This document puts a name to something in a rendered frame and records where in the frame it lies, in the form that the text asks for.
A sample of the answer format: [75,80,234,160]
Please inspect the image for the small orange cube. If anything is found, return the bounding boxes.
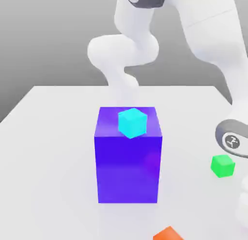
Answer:
[152,225,185,240]

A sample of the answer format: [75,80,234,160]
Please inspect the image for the large blue box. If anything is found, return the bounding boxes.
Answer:
[94,106,163,204]

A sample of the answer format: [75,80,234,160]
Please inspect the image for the small cyan cube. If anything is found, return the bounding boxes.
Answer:
[117,107,148,140]

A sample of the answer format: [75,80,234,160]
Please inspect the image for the small green cube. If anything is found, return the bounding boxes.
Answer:
[210,154,236,179]

